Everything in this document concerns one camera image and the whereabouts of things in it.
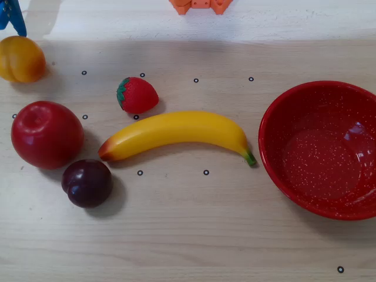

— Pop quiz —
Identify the yellow orange toy peach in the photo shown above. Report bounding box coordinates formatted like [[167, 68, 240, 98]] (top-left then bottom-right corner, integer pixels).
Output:
[[0, 35, 47, 83]]

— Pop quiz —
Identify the red speckled bowl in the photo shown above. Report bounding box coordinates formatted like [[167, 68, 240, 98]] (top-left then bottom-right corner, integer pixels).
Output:
[[258, 80, 376, 221]]

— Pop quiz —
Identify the red toy apple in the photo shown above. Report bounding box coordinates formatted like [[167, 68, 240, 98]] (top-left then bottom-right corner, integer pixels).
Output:
[[11, 100, 85, 170]]

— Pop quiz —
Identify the red toy strawberry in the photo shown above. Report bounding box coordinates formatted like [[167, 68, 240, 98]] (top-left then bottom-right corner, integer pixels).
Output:
[[116, 76, 160, 115]]

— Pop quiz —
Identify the dark purple toy plum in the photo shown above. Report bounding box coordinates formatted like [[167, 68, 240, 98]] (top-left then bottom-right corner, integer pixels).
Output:
[[61, 159, 113, 209]]

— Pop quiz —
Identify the yellow toy banana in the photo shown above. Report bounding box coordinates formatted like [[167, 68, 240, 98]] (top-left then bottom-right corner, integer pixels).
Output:
[[97, 110, 258, 168]]

